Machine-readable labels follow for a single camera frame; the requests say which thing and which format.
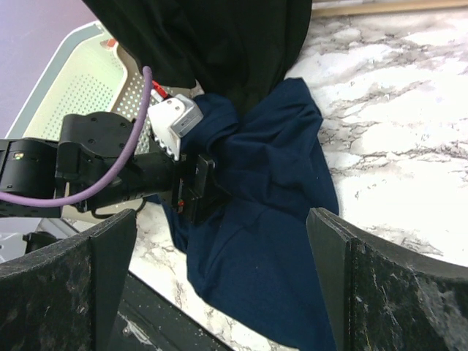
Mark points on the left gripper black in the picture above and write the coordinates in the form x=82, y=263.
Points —
x=196, y=195

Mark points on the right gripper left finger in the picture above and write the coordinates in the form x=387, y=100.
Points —
x=65, y=296

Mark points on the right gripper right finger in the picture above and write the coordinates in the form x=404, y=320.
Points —
x=382, y=296

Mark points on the navy blue t shirt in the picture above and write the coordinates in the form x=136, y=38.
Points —
x=252, y=259

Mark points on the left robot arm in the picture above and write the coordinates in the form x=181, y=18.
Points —
x=87, y=148

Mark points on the black t shirt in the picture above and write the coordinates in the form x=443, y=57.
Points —
x=240, y=50

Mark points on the cream plastic laundry basket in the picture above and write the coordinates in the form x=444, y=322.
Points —
x=89, y=73

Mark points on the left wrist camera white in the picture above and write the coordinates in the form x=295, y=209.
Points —
x=171, y=119

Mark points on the wooden clothes rack frame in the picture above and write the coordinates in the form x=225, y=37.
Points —
x=326, y=9

